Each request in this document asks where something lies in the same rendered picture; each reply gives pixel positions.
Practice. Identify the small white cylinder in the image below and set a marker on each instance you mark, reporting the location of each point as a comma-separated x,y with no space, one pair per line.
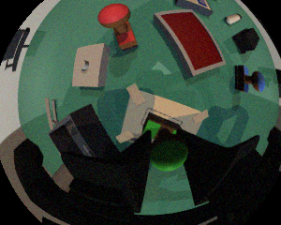
233,18

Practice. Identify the brown mug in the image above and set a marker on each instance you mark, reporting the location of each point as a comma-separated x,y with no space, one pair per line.
63,178

